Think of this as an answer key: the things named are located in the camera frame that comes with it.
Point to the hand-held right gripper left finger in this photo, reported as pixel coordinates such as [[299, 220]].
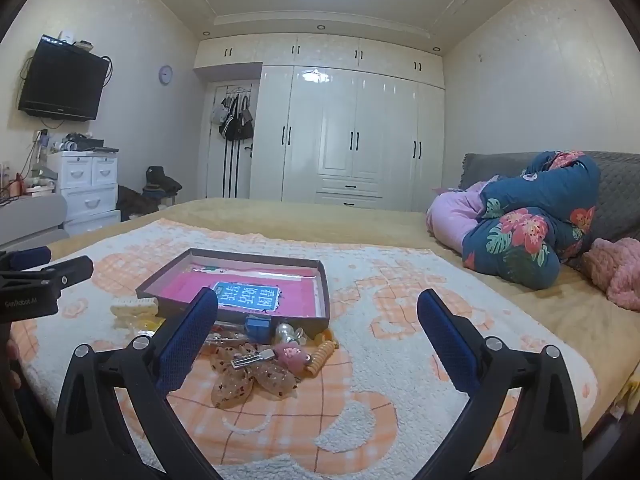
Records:
[[191, 340]]

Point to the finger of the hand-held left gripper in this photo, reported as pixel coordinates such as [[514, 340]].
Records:
[[30, 257], [72, 269]]

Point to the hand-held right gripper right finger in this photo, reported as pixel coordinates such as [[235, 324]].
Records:
[[445, 345]]

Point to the shallow brown cardboard box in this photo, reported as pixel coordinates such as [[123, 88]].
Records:
[[150, 291]]

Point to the cream hair claw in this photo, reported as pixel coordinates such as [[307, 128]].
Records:
[[132, 307]]

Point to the clear glitter bow hair clip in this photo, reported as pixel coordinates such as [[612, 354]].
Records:
[[265, 385]]

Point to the pink strawberry hair clip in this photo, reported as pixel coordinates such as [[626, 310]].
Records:
[[292, 356]]

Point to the small blue hair clip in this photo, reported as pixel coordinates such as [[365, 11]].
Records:
[[257, 326]]

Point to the white and orange printed blanket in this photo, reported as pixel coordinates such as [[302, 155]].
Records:
[[380, 310]]

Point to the white plastic drawer cabinet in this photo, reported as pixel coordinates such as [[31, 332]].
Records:
[[87, 190]]

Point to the dark brown clothes pile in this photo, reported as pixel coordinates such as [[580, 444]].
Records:
[[135, 202]]

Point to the clear pearl hair accessory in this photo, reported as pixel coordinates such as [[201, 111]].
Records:
[[286, 332]]

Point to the stool with folded clothes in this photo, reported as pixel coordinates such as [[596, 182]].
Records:
[[160, 182]]

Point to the black device box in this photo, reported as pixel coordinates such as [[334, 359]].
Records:
[[90, 144]]

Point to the blue floral pink-lined quilt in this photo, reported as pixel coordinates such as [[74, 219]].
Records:
[[530, 220]]

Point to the bed with yellow sheet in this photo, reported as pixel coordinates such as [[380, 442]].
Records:
[[350, 220]]

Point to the white door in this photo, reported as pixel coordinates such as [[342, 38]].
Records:
[[217, 170]]

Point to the pink fluffy blanket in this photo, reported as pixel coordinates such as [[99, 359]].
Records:
[[617, 270]]

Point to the white hanging bag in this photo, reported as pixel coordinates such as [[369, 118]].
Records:
[[217, 112]]

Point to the black hanging handbag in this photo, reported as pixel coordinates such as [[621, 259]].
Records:
[[237, 122]]

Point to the white glossy wardrobe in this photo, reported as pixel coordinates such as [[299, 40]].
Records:
[[350, 130]]

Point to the black wall television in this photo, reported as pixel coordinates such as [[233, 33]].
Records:
[[62, 80]]

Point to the purple wall clock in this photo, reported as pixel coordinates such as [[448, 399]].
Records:
[[165, 74]]

